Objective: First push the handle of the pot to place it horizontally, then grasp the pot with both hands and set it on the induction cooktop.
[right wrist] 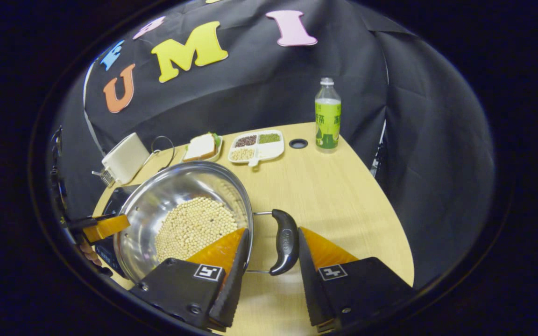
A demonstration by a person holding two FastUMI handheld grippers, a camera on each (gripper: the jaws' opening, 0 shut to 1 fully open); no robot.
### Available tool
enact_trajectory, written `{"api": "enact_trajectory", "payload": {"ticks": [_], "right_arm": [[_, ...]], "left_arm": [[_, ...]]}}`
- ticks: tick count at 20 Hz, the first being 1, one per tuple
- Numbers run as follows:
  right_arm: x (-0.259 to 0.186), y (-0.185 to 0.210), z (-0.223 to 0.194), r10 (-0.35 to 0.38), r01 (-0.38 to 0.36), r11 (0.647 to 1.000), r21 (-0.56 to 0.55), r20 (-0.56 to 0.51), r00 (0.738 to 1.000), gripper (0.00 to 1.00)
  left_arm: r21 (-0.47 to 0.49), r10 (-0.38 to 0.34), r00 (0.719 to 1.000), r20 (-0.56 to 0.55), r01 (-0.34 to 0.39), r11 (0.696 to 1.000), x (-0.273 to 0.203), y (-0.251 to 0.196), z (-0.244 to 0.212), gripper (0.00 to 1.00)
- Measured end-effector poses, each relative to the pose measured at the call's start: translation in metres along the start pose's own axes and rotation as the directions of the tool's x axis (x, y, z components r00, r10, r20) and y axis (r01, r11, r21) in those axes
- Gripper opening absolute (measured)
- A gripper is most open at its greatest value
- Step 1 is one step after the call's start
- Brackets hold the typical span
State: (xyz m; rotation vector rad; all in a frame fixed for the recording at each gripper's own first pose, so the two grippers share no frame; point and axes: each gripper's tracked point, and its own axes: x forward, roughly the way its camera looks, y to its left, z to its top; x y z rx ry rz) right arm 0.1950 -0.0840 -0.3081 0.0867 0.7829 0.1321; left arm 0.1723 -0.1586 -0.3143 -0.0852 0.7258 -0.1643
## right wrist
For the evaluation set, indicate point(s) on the white divided tray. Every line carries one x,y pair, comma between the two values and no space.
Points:
271,149

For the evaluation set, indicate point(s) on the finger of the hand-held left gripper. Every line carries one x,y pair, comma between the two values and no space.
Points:
108,227

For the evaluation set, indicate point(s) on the white bread sandwich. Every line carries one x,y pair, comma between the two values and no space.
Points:
199,147

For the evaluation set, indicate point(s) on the small pile of dark beans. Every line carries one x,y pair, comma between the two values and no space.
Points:
246,140

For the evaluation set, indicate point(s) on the pile of soybeans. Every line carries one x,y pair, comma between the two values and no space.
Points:
189,224

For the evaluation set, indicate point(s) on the black induction cooktop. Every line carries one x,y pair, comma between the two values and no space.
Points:
114,197

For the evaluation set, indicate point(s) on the green label drink bottle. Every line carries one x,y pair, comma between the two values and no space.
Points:
328,121

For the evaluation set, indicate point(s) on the small pile of green beans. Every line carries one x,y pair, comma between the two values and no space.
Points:
269,138

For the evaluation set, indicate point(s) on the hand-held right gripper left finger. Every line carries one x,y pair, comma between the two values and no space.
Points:
231,284

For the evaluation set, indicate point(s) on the stainless steel pot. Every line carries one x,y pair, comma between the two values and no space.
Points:
157,200

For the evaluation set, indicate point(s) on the small white plate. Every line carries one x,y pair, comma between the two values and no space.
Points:
220,148

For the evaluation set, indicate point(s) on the white toaster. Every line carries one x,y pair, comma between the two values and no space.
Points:
126,158

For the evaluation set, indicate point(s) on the small pile of yellow beans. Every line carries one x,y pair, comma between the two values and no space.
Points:
242,154

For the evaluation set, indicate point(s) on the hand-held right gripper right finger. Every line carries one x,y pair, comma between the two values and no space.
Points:
308,280

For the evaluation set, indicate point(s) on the black backdrop cloth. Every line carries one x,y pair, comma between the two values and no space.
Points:
250,102

